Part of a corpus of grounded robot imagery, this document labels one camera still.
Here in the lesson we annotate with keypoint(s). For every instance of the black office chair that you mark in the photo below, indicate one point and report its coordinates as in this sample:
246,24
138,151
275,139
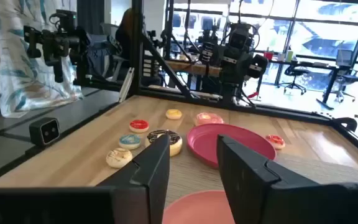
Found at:
345,81
294,76

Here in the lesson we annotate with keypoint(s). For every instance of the small red donut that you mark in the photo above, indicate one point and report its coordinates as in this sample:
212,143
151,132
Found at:
139,126

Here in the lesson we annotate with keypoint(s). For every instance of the small yellow donut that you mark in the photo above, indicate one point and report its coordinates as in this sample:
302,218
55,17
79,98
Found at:
173,114

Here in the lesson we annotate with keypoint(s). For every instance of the large pink donut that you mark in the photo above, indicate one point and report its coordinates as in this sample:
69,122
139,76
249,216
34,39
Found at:
209,119

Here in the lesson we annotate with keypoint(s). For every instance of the black office desk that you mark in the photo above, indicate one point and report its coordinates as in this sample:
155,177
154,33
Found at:
309,64

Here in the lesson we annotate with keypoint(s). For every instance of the small white sprinkled donut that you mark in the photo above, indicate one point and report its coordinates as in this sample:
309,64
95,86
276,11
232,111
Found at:
119,157

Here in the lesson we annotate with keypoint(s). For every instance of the small orange-red donut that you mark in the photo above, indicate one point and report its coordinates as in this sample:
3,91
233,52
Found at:
275,141

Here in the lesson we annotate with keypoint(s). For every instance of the small blue donut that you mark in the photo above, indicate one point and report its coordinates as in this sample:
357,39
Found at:
130,141

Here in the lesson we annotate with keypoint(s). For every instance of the white flat bar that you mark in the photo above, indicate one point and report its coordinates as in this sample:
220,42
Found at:
126,84

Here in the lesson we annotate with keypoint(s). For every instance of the person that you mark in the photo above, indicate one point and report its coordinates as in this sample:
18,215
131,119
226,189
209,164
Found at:
124,34

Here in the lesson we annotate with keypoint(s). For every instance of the black background robot arm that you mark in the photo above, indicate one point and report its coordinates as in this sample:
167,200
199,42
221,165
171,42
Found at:
208,49
57,40

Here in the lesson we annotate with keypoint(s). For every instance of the red cup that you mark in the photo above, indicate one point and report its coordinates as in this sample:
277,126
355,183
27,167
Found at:
268,55

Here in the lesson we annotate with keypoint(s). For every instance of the salmon pink plate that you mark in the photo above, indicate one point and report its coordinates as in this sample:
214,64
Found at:
194,208

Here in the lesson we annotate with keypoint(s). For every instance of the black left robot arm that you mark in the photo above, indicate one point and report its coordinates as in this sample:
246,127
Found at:
238,71

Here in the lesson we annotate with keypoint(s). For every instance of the black aluminium table frame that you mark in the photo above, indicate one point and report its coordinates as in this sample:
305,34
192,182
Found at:
136,46

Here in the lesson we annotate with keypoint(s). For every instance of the grey placemat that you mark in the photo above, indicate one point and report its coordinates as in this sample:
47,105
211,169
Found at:
191,177

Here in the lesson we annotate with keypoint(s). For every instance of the large chocolate donut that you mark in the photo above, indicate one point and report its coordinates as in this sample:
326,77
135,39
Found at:
176,146

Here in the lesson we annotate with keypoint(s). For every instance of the black cube camera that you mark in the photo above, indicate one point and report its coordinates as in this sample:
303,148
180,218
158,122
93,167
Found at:
44,131

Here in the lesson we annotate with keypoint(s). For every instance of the green cup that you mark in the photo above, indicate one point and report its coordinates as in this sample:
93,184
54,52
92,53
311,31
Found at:
289,56

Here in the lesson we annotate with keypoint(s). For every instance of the wooden background table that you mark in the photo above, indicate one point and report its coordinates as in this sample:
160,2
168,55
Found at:
191,67

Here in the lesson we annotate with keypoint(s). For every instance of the computer monitor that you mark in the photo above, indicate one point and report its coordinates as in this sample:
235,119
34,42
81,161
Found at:
343,57

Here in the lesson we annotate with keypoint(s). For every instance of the magenta plate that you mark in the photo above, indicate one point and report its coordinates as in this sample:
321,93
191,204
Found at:
204,143

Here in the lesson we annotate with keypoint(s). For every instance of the leaf-patterned curtain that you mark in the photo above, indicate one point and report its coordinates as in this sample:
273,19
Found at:
20,68

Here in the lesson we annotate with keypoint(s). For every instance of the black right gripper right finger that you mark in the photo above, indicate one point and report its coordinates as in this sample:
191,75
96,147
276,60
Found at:
244,180

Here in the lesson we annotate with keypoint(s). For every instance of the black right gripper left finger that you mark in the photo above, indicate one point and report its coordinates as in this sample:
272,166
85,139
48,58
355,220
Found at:
154,174

